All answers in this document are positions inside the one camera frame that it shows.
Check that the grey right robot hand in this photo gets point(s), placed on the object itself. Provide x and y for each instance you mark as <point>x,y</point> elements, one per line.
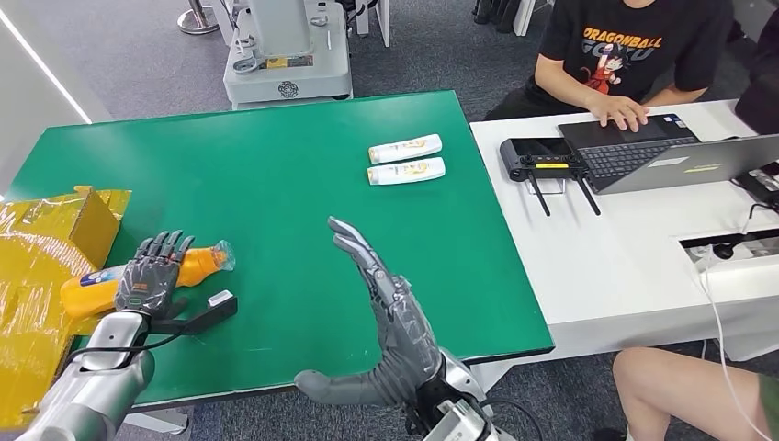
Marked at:
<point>405,341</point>

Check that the person's right hand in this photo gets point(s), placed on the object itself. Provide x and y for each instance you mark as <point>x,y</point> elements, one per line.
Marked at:
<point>618,112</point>

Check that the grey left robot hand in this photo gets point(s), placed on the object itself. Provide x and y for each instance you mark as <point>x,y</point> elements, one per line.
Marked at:
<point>149,283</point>

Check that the orange bottle with clear cap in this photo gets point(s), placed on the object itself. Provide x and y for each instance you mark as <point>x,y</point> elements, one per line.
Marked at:
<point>201,265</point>

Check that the white shampoo bottle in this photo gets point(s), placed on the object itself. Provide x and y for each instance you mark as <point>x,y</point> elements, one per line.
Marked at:
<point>403,148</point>
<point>406,171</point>

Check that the laptop with silver lid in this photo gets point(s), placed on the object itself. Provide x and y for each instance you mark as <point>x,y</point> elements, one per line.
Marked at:
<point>630,153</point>

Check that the person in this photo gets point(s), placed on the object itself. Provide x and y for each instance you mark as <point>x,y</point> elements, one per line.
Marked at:
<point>630,48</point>

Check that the black controller with antennas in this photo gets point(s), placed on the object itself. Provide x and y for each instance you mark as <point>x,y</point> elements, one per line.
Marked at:
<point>535,157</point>

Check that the yellow cardboard box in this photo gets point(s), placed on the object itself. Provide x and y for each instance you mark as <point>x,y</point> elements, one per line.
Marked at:
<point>36,255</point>

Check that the black bulky object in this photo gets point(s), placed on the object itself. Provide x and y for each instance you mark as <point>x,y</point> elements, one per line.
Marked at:
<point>761,97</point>

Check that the black flat device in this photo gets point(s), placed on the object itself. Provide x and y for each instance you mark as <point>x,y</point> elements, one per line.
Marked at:
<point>761,185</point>

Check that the black plug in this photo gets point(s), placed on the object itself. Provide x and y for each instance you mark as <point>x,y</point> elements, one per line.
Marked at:
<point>723,250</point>

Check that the white machine base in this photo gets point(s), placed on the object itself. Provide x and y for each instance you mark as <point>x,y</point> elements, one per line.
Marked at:
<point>287,67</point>

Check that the metal stanchion base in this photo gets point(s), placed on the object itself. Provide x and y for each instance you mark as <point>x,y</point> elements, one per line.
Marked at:
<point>196,23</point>

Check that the person's bare leg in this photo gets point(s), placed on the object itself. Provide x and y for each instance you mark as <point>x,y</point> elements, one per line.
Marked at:
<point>681,389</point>

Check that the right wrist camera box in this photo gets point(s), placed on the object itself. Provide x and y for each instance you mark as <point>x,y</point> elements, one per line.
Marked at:
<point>456,423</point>

